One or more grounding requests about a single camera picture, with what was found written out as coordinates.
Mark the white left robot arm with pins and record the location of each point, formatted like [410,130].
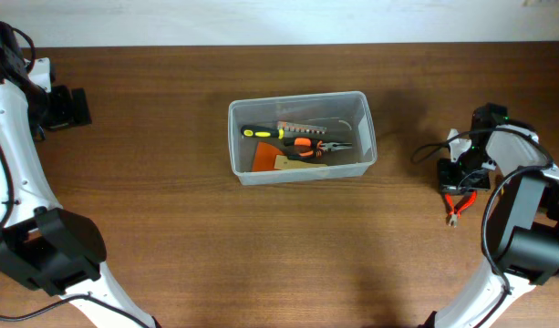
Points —
[42,245]

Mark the yellow black metal file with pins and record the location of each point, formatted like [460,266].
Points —
[253,131]

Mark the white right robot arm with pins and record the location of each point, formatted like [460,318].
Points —
[520,223]

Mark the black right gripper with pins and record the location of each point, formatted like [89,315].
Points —
[463,183]

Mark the red black cutting pliers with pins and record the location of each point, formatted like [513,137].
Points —
[456,209]

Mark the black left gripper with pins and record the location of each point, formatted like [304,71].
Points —
[78,107]

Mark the clear plastic container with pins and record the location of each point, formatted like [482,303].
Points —
[346,116]

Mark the orange scraper wooden handle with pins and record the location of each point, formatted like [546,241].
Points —
[269,158]

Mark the orange socket bit holder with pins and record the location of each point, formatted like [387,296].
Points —
[289,127]

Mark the orange black needle-nose pliers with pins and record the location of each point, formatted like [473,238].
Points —
[310,148]

